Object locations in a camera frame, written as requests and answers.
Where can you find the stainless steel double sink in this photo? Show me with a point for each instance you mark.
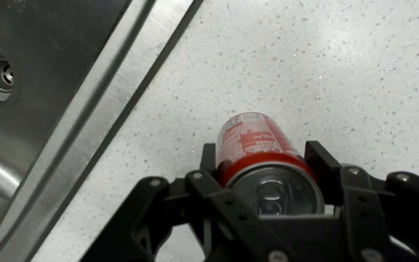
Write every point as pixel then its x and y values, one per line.
pixel 50 73

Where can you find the red soda can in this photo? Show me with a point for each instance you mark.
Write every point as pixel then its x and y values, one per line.
pixel 253 140

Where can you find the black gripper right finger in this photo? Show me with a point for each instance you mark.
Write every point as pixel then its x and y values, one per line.
pixel 393 212

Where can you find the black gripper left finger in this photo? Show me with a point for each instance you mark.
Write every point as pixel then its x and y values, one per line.
pixel 170 204

